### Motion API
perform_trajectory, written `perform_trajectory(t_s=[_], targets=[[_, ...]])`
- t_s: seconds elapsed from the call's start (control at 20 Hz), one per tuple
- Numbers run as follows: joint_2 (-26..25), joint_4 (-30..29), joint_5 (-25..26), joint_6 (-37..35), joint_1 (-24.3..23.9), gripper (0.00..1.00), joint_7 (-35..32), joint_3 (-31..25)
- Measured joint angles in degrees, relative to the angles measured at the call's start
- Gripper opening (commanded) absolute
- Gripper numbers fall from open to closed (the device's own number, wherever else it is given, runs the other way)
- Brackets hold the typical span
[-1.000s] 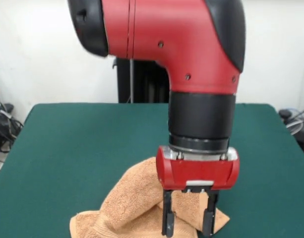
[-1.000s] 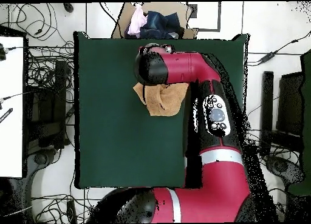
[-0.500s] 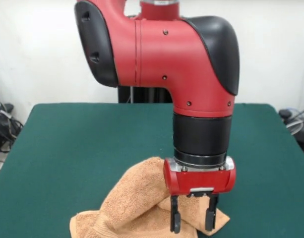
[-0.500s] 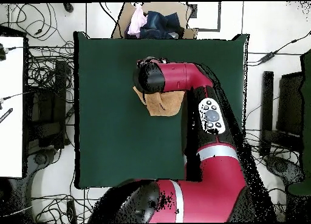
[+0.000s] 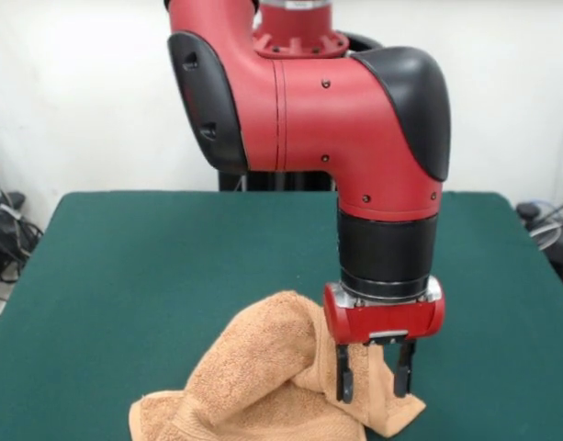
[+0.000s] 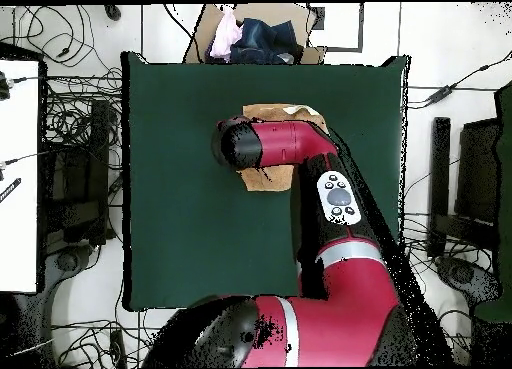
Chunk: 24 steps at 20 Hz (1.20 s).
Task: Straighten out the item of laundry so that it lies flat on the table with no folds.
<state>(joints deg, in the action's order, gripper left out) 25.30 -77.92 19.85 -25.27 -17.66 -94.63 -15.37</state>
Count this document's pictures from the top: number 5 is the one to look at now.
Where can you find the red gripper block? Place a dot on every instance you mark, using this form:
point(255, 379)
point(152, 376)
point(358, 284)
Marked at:
point(386, 321)

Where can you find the tan terry towel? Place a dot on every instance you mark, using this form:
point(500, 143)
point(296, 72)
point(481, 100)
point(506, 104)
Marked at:
point(262, 358)

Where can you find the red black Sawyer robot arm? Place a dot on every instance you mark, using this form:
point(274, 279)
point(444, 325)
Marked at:
point(308, 105)

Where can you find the black oval device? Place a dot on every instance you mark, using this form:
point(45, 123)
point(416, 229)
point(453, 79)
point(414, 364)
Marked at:
point(529, 210)

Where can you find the dark green table cloth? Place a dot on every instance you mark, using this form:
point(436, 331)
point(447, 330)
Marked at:
point(125, 275)

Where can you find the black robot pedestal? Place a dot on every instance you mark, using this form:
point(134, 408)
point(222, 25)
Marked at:
point(272, 181)

